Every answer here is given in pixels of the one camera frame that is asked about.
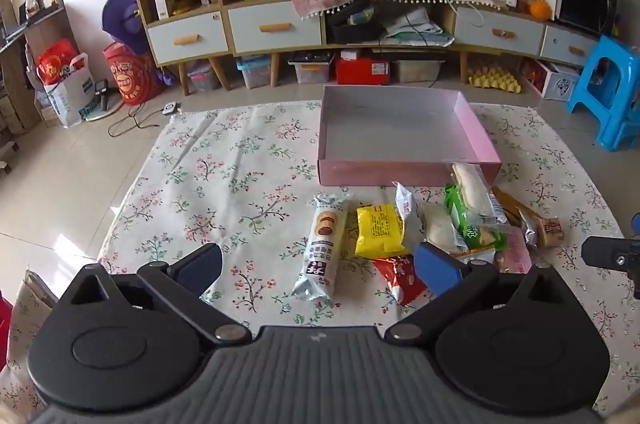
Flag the white snack packet black print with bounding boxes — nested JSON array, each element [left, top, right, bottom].
[[394, 181, 427, 252]]

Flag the white cabinet drawer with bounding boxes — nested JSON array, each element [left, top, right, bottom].
[[228, 1, 323, 54], [540, 25, 599, 67], [455, 6, 544, 55], [147, 11, 230, 65]]

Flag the red flat box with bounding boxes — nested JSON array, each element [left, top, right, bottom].
[[335, 56, 392, 85]]

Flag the clear bread packet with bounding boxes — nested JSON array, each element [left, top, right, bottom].
[[450, 161, 503, 229]]

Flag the gold brown snack packet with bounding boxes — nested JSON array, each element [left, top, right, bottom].
[[491, 185, 541, 227]]

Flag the long white biscuit packet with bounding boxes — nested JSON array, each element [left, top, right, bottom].
[[291, 193, 349, 305]]

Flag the white paper bag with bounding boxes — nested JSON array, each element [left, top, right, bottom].
[[44, 54, 97, 128]]

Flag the clear plastic storage box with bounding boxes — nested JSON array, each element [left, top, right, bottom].
[[235, 54, 274, 90], [287, 52, 335, 85], [186, 61, 221, 93]]

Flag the red snack packet white pattern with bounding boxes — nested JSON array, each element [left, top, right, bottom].
[[372, 255, 430, 307]]

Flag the pink snack packet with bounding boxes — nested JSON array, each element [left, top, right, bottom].
[[492, 234, 534, 275]]

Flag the red gift bag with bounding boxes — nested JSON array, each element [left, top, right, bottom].
[[39, 38, 87, 85]]

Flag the black storage tray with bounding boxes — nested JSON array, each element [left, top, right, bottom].
[[327, 1, 384, 45]]

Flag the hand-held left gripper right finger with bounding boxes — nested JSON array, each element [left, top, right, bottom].
[[384, 241, 583, 346]]

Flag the round red bag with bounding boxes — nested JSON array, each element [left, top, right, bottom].
[[102, 41, 164, 107]]

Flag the pile of papers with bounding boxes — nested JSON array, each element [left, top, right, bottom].
[[385, 6, 456, 47]]

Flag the yellow egg tray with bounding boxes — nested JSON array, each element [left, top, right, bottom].
[[465, 68, 524, 95]]

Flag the black microwave oven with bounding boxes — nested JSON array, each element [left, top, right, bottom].
[[555, 0, 621, 38]]

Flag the low wooden TV cabinet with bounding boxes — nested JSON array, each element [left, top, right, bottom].
[[222, 0, 601, 90]]

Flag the floral printed floor cloth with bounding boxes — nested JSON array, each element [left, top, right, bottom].
[[0, 100, 636, 424]]

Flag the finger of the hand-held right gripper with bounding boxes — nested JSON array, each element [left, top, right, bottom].
[[581, 235, 640, 275]]

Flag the brown cookie packet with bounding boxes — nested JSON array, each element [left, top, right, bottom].
[[517, 210, 567, 251]]

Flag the pink cardboard box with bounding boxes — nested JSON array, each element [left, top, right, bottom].
[[316, 84, 502, 187]]

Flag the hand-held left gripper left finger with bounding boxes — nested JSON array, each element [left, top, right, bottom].
[[59, 243, 252, 346]]

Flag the wooden bookshelf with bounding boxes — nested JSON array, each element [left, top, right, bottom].
[[0, 0, 69, 175]]

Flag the white printed carton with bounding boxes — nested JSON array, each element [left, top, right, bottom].
[[520, 58, 581, 101]]

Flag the green cracker packet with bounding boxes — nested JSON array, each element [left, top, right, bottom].
[[444, 183, 508, 253]]

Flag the purple plush item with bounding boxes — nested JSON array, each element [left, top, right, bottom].
[[101, 0, 151, 54]]

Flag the blue plastic stool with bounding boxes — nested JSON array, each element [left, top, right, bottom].
[[565, 35, 640, 152]]

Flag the black floor cable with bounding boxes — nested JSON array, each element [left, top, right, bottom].
[[107, 105, 169, 139]]

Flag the yellow snack packet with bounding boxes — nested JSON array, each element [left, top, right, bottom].
[[354, 204, 412, 261]]

